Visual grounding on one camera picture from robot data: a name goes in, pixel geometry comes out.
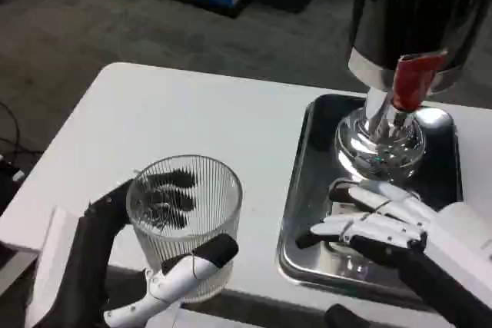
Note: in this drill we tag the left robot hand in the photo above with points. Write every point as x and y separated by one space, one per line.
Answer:
92 251

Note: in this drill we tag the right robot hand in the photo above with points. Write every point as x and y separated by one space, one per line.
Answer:
388 213

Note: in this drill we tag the clear ribbed glass cup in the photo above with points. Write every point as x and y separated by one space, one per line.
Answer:
215 205

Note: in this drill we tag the steel tray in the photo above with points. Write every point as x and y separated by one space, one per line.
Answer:
307 174

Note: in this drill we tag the grey robot torso panel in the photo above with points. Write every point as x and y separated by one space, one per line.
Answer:
238 316

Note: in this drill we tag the steel drink dispenser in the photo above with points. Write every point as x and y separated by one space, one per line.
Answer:
407 9

